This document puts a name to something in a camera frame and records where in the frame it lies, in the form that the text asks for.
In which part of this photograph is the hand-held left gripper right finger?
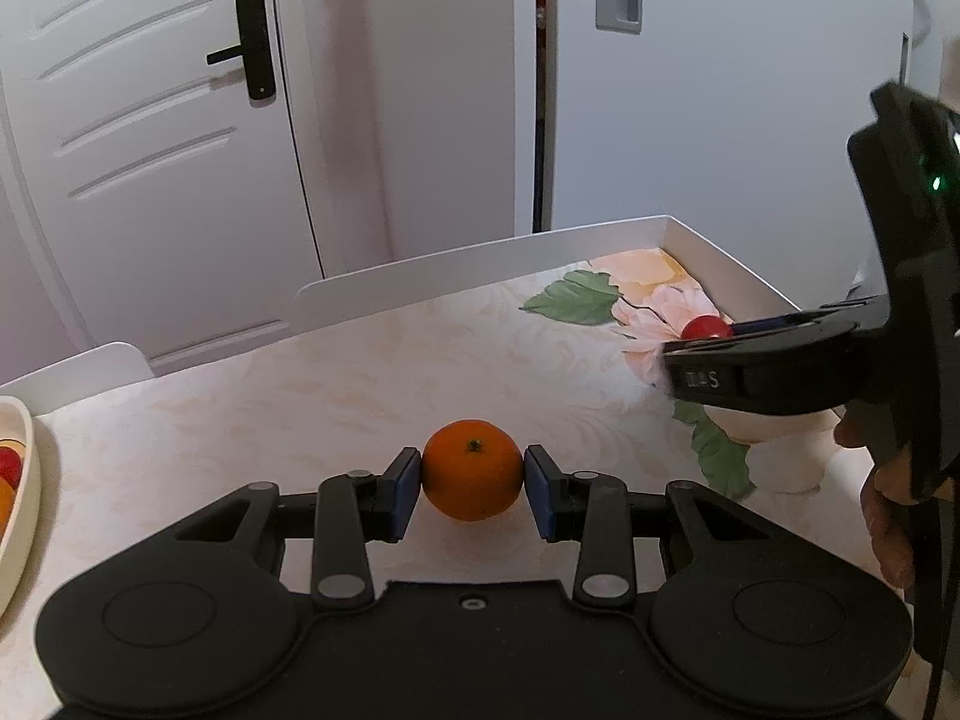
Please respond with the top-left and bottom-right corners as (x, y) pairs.
(523, 444), (773, 608)

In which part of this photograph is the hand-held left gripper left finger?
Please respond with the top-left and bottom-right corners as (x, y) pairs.
(174, 446), (422, 612)

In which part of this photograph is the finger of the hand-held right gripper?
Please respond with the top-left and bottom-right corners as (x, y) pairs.
(731, 297), (890, 335)
(658, 321), (860, 361)

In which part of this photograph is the white bowl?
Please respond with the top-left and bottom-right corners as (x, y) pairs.
(705, 401), (848, 494)

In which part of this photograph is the cream fruit bowl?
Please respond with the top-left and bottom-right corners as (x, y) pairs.
(0, 396), (40, 620)

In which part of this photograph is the person's right hand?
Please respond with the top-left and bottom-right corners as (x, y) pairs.
(834, 403), (917, 593)

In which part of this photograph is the white wardrobe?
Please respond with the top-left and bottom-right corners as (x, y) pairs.
(397, 0), (920, 241)

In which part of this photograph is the white rimmed table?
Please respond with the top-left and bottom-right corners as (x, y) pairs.
(0, 214), (886, 616)

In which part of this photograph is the white panel door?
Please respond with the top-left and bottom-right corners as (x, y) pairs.
(0, 0), (323, 376)

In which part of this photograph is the black cable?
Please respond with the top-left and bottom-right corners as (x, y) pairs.
(907, 499), (960, 720)

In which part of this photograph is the white door frame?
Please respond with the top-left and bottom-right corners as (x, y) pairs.
(270, 0), (398, 278)

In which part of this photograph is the black door handle lock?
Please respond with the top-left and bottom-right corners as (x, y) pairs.
(206, 0), (277, 102)

